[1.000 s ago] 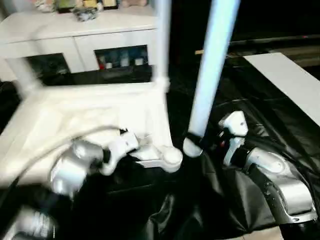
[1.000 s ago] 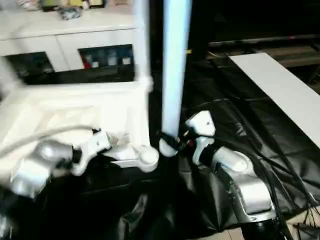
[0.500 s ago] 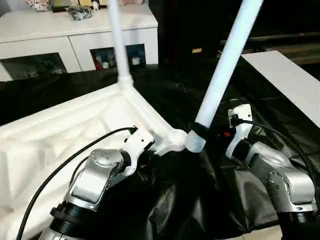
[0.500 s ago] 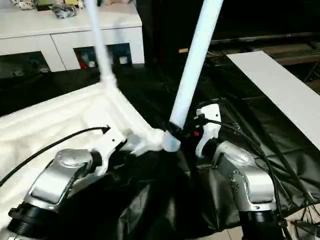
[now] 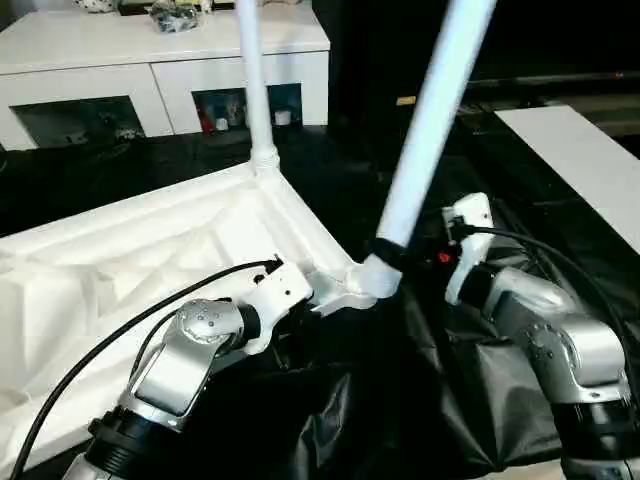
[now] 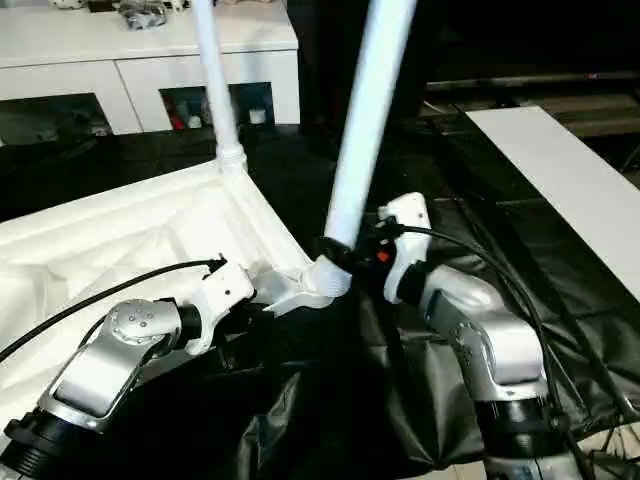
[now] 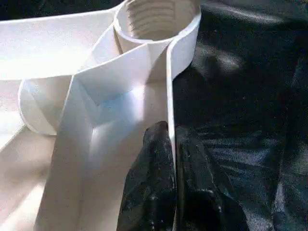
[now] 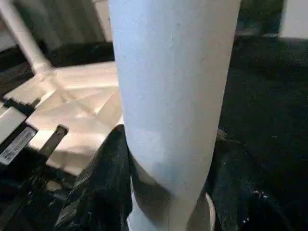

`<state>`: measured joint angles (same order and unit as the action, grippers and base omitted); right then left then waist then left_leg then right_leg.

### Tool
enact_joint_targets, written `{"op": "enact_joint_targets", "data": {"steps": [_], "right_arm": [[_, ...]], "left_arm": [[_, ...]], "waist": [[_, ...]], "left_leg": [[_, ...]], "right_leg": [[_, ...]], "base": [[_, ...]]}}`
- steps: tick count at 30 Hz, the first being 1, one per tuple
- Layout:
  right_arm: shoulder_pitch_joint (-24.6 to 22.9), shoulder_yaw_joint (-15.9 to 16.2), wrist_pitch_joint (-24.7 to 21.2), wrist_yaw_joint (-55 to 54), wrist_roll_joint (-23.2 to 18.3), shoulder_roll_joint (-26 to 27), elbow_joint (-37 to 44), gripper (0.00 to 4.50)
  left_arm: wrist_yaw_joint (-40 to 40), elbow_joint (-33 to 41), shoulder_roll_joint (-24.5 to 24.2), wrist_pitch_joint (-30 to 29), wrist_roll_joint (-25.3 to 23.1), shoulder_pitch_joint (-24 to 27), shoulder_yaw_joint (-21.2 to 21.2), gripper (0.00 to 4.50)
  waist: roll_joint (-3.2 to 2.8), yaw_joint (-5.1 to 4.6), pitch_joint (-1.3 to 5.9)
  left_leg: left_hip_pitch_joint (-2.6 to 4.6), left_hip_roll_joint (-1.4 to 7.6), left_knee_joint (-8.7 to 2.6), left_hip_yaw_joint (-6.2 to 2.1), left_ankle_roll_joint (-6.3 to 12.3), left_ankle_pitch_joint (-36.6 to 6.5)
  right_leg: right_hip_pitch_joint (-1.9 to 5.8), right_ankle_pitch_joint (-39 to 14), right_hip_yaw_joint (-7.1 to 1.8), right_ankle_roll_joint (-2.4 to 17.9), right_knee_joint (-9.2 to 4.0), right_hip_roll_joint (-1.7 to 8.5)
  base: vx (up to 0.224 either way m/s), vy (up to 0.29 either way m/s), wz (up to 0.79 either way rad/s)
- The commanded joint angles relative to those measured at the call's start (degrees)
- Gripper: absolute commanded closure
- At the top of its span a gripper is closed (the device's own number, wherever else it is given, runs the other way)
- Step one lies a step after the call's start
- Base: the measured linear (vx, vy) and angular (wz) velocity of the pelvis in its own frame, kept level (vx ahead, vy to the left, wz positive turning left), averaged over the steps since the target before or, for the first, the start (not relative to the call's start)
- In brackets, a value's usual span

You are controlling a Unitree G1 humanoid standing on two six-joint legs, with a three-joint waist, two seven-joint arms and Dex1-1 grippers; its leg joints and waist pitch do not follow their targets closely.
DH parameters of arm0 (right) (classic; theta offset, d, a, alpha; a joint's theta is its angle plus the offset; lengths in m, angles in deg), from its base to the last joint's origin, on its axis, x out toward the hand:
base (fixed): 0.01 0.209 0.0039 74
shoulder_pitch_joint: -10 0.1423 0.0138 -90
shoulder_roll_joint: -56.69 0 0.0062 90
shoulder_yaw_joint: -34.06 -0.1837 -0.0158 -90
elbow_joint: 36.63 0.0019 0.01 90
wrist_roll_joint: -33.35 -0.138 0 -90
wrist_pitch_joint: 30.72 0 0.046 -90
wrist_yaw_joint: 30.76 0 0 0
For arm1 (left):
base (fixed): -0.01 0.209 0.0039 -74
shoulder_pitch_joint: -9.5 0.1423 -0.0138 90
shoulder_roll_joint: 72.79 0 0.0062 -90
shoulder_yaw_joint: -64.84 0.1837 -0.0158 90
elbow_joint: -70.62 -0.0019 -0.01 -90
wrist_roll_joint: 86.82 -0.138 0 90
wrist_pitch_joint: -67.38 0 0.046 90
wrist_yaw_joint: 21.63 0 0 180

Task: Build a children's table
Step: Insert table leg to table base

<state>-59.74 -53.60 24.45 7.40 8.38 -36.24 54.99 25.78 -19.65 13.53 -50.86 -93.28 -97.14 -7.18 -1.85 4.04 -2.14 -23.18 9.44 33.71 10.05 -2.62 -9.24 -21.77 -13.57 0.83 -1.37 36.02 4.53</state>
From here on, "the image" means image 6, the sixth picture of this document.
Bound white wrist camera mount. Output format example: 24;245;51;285
376;192;432;305
185;258;257;357

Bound black work mat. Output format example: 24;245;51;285
0;107;640;480

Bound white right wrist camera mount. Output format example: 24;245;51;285
376;192;432;305

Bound white cabinet with glass doors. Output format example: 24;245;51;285
0;0;302;137

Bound grey thin tube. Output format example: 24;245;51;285
544;309;639;419

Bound white plastic table top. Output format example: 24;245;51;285
0;159;352;402

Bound white flat board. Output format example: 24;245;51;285
463;104;640;302

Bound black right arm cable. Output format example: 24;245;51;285
383;223;640;480

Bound white plastic table leg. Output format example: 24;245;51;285
303;0;420;300
191;0;247;177

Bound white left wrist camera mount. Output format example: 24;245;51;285
185;258;257;357

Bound small grey object on cabinet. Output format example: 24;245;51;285
121;1;170;32

